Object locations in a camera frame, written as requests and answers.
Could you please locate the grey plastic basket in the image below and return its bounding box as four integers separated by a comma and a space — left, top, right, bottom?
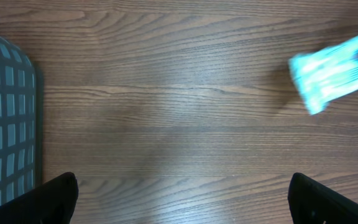
0, 36, 43, 206

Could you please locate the teal tissue packet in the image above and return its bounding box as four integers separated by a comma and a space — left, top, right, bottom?
288, 36, 358, 115

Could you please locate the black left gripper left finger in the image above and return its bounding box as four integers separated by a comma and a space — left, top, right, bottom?
0, 172, 78, 224

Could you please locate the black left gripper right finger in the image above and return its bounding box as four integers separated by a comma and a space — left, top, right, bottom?
288, 172, 358, 224

